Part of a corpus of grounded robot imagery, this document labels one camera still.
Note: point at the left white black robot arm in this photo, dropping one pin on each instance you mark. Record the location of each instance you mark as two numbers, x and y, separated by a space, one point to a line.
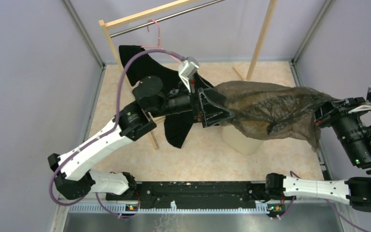
73 174

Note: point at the metal hanging rod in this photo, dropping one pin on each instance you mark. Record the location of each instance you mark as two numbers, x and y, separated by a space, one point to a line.
165 18

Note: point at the black t-shirt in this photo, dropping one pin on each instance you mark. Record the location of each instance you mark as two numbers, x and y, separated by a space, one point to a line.
180 120

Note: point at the beige plastic trash bin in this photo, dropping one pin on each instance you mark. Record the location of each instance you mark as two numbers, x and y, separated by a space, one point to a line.
239 142

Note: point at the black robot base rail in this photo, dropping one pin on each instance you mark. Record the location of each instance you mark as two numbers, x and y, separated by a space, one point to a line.
203 195

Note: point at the wooden clothes rack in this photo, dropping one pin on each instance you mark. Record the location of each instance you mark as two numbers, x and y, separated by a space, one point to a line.
115 48

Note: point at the pink wire hanger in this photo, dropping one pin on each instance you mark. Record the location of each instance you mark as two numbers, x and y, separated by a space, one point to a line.
159 44

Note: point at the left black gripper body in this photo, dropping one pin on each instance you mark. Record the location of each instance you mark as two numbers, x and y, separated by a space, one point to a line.
203 108

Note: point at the dark translucent trash bag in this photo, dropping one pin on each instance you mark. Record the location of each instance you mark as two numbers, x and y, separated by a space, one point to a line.
268 111

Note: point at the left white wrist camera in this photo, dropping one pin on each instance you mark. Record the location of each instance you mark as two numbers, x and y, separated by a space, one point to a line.
186 71

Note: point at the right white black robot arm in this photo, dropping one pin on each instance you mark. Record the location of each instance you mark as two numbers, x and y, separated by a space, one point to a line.
356 191

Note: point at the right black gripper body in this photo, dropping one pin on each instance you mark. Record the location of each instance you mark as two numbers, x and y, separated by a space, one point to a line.
328 118

